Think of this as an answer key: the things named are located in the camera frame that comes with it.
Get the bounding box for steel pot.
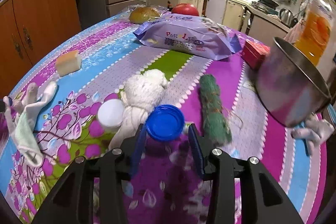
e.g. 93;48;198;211
255;37;331;128

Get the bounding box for purple snack bag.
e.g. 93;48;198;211
134;13;242;61

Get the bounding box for white rag bundle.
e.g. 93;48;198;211
108;69;168;150

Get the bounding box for orange wooden cabinet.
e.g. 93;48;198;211
1;0;81;96

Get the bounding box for grey glove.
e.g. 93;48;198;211
291;114;335;156

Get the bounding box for bread bun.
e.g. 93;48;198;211
129;6;161;24

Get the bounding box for orange juice bottle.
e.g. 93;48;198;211
294;0;335;66

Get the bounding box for red small box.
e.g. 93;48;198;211
241;39;270;71

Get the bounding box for yellow sponge block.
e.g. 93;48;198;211
55;50;82;77

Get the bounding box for blue bottle cap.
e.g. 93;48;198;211
145;105;185;142

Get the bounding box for white round lid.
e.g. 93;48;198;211
97;99;125;132

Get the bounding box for green scrub roll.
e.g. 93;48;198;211
199;74;232;145

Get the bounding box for purple floral tablecloth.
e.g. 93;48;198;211
1;16;326;223

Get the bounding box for red apple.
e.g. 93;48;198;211
171;3;199;16

